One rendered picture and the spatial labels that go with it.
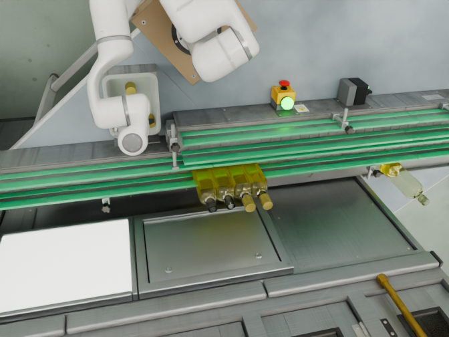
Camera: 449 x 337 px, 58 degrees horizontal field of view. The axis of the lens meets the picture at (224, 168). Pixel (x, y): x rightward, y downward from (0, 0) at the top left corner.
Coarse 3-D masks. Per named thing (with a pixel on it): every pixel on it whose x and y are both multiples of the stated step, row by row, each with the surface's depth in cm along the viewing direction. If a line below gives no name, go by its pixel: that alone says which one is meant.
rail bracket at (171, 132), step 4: (172, 124) 128; (168, 128) 135; (172, 128) 128; (168, 132) 135; (172, 132) 129; (172, 136) 130; (176, 136) 131; (172, 140) 130; (176, 140) 130; (172, 144) 127; (176, 144) 127; (172, 148) 127; (176, 148) 127; (172, 152) 134; (172, 156) 135; (172, 164) 137; (176, 164) 137; (172, 168) 136; (176, 168) 136
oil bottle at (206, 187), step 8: (208, 168) 141; (192, 176) 145; (200, 176) 137; (208, 176) 137; (200, 184) 133; (208, 184) 133; (200, 192) 131; (208, 192) 130; (216, 192) 132; (200, 200) 132
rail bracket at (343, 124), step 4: (332, 112) 148; (336, 112) 148; (344, 112) 141; (332, 116) 148; (336, 116) 147; (344, 116) 141; (340, 120) 143; (344, 120) 142; (340, 124) 143; (344, 124) 142; (344, 128) 143; (348, 128) 139; (352, 128) 139; (348, 132) 139
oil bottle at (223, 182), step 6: (210, 168) 141; (216, 168) 140; (222, 168) 140; (216, 174) 138; (222, 174) 138; (228, 174) 138; (216, 180) 135; (222, 180) 135; (228, 180) 135; (216, 186) 133; (222, 186) 132; (228, 186) 132; (234, 186) 133; (222, 192) 131; (228, 192) 131; (234, 192) 132; (222, 198) 132
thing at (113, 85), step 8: (104, 80) 127; (112, 80) 135; (120, 80) 136; (128, 80) 136; (136, 80) 137; (144, 80) 137; (152, 80) 134; (104, 88) 128; (112, 88) 136; (120, 88) 137; (136, 88) 138; (144, 88) 139; (152, 88) 137; (104, 96) 130; (112, 96) 138; (152, 96) 140; (152, 104) 143; (152, 112) 145; (112, 128) 137; (152, 128) 143; (160, 128) 141
